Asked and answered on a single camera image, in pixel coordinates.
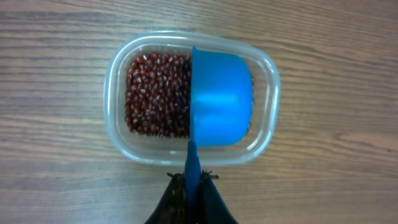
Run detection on blue plastic measuring scoop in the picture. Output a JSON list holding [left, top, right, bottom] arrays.
[[184, 47, 253, 212]]

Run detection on clear plastic container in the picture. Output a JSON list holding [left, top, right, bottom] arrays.
[[103, 30, 281, 167]]

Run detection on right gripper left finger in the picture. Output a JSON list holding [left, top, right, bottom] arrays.
[[145, 172, 187, 224]]

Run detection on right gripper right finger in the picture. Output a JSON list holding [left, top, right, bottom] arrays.
[[197, 170, 238, 224]]

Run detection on red beans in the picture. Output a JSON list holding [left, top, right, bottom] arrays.
[[125, 52, 192, 138]]

